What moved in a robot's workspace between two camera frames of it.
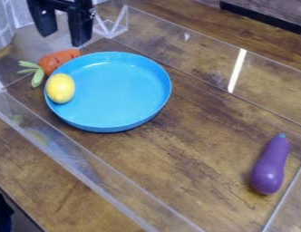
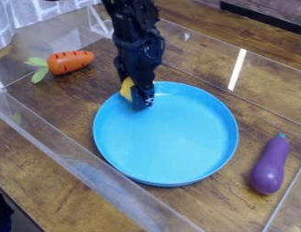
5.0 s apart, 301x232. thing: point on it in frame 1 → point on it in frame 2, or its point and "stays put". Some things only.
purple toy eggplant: x=268 y=175 stays put
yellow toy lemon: x=60 y=88 → x=125 y=88
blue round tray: x=124 y=90 → x=176 y=144
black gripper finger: x=44 y=12 → x=127 y=69
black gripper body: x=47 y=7 → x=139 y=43
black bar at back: x=263 y=17 stays put
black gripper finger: x=81 y=11 → x=144 y=89
